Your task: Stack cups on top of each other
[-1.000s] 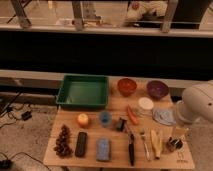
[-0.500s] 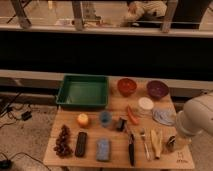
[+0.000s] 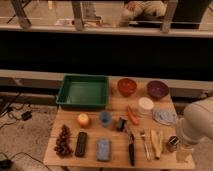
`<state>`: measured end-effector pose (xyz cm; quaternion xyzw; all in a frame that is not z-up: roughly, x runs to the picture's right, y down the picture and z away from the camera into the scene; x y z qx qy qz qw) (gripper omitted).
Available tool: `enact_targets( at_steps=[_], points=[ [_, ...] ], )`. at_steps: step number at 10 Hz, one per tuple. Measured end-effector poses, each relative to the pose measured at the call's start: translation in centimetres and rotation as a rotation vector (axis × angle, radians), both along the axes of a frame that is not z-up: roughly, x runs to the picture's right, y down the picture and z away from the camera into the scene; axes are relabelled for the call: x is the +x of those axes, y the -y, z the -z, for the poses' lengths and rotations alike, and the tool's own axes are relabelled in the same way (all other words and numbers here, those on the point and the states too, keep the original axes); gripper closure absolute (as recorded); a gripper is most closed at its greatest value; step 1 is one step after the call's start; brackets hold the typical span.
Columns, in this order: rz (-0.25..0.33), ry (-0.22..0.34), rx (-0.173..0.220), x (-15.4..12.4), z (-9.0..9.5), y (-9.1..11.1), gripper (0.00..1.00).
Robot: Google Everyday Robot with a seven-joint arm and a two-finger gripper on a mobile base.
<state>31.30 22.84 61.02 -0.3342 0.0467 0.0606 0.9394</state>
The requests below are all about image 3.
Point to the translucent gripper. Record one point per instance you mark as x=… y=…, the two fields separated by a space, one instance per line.
x=183 y=152

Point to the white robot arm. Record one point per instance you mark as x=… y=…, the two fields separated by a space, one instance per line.
x=195 y=125

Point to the yellow banana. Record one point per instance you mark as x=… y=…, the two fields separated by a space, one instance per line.
x=157 y=142

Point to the blue white cloth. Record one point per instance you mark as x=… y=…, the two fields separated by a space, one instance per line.
x=164 y=116

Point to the orange carrot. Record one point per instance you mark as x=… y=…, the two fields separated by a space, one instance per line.
x=132 y=116

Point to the white lidded container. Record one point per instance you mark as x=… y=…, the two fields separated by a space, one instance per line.
x=145 y=105

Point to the small dark cup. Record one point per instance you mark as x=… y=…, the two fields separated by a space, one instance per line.
x=120 y=124

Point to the purple bowl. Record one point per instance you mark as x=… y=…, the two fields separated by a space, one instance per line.
x=157 y=89

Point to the blue sponge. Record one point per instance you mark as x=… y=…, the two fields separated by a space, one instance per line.
x=103 y=150

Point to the blue cup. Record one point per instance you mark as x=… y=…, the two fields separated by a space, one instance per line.
x=105 y=118

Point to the orange bowl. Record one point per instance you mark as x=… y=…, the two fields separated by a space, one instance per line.
x=126 y=87

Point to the black remote control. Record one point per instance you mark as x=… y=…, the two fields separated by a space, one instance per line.
x=81 y=144

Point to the yellow red apple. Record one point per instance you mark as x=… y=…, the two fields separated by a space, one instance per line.
x=83 y=120

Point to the bunch of dark grapes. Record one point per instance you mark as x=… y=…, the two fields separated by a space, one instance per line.
x=62 y=147

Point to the green plastic tray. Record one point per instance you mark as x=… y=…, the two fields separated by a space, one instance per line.
x=83 y=91

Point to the person in background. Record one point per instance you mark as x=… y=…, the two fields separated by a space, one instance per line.
x=133 y=9

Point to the black power adapter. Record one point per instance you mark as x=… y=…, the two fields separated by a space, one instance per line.
x=26 y=115

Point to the black handled knife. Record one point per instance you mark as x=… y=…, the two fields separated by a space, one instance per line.
x=131 y=146

